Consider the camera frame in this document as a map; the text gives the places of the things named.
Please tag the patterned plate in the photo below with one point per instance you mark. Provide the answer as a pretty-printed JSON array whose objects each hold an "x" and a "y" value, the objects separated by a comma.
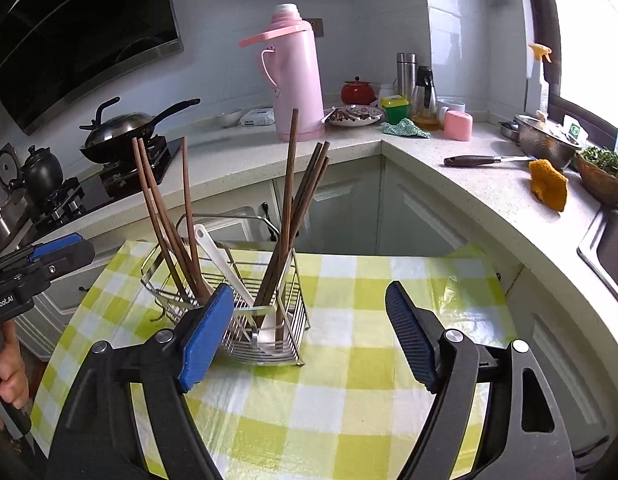
[{"x": 376, "y": 117}]

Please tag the green lidded container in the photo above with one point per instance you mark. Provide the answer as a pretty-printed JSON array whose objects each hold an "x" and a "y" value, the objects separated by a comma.
[{"x": 395, "y": 109}]

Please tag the orange cleaning cloth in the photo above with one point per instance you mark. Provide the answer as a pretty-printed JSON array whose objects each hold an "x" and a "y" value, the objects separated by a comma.
[{"x": 549, "y": 185}]

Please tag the basket of green vegetables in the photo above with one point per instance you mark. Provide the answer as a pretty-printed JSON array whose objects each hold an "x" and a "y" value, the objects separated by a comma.
[{"x": 601, "y": 175}]

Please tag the pink cup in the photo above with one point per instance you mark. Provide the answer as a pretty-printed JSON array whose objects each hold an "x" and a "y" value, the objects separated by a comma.
[{"x": 458, "y": 127}]

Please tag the bundle of spare chopsticks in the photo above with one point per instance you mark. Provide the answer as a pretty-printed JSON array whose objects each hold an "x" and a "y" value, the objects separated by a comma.
[{"x": 349, "y": 116}]

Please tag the pink thermos flask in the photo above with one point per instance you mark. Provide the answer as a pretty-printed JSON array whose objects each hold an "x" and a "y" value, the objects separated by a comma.
[{"x": 299, "y": 90}]

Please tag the white ceramic soup spoon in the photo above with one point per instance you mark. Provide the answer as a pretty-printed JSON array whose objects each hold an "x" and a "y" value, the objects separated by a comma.
[{"x": 280, "y": 310}]

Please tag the wall socket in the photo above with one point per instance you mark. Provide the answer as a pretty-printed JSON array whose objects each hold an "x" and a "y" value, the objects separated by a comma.
[{"x": 316, "y": 27}]

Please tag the steel kitchen sink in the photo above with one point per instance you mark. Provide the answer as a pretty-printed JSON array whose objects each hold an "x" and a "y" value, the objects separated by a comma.
[{"x": 609, "y": 260}]

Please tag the kitchen window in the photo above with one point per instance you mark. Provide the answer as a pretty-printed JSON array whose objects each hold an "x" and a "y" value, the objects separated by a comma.
[{"x": 589, "y": 20}]

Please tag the white spray bottle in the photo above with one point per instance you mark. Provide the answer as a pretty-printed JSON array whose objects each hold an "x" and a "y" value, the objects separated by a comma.
[{"x": 536, "y": 90}]

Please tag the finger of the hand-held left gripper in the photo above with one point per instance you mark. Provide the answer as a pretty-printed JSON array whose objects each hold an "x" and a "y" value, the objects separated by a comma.
[
  {"x": 69, "y": 262},
  {"x": 56, "y": 247}
]

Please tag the grey kitchen appliance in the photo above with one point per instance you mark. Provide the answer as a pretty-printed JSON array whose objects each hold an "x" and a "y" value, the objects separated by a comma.
[{"x": 5, "y": 170}]

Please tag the white mug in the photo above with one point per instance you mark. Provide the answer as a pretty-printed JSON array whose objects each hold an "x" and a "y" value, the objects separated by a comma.
[{"x": 451, "y": 105}]

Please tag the black range hood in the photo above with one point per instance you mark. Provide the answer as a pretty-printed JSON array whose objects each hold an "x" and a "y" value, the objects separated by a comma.
[{"x": 79, "y": 35}]

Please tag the green and white package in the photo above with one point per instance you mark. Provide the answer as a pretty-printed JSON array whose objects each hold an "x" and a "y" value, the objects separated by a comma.
[{"x": 574, "y": 130}]

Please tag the black gas stove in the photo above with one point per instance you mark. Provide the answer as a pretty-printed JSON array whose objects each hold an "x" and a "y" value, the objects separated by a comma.
[{"x": 89, "y": 195}]

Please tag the white base cabinets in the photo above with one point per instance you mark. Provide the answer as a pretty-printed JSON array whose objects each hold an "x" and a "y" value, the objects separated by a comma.
[{"x": 339, "y": 200}]

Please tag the small white bowl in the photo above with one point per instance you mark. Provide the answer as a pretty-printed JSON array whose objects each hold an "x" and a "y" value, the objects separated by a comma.
[{"x": 229, "y": 119}]

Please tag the steel colander bowl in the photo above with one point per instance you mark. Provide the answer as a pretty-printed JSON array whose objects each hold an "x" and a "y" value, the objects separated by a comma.
[{"x": 544, "y": 137}]

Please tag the person's left hand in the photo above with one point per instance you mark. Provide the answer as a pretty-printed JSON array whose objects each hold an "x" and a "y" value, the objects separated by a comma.
[{"x": 14, "y": 375}]

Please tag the white soft packet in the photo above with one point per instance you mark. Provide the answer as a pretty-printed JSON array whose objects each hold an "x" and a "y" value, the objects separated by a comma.
[{"x": 258, "y": 117}]

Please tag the small steel bowl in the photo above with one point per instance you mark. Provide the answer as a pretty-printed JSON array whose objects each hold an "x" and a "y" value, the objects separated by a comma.
[{"x": 509, "y": 131}]

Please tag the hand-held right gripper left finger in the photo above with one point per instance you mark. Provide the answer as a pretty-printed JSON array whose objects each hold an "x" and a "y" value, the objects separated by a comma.
[{"x": 209, "y": 335}]

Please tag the steel vacuum bottle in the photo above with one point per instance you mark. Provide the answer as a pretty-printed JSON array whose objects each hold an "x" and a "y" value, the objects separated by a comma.
[{"x": 405, "y": 75}]

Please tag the red enamel pot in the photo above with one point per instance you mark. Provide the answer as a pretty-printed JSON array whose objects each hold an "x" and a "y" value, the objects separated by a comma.
[{"x": 358, "y": 94}]

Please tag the green dish cloth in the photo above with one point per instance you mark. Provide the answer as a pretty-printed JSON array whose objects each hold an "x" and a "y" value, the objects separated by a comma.
[{"x": 404, "y": 129}]

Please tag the black clay pot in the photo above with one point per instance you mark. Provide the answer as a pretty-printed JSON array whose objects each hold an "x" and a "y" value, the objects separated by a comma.
[{"x": 41, "y": 175}]

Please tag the dark thin chopstick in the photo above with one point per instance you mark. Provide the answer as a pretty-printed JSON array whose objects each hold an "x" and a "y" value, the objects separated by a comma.
[{"x": 313, "y": 195}]

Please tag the steel cooking pot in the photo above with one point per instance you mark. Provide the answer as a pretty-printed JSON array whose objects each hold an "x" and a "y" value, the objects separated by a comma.
[{"x": 6, "y": 225}]

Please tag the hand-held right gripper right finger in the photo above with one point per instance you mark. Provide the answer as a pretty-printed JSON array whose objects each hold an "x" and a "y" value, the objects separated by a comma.
[{"x": 409, "y": 330}]

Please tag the black wok with lid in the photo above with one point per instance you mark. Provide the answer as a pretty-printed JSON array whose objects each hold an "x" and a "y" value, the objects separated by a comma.
[{"x": 119, "y": 132}]

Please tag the glass oil dispenser bottle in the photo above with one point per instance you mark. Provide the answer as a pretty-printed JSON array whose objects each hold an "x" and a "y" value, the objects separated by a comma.
[{"x": 426, "y": 110}]

